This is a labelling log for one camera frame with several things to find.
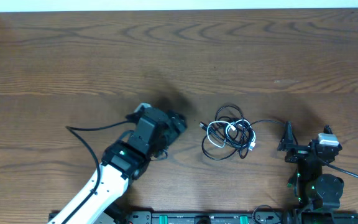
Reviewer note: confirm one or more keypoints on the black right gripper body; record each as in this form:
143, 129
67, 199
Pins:
297, 154

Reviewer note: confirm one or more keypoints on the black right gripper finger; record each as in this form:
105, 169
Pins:
286, 142
327, 130

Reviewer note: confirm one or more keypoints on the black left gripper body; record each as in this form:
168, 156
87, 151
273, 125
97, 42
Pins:
175, 123

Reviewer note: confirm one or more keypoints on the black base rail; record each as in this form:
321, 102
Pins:
263, 216

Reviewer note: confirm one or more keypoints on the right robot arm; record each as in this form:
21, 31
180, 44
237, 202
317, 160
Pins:
318, 193

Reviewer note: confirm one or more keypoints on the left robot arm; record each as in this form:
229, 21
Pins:
123, 162

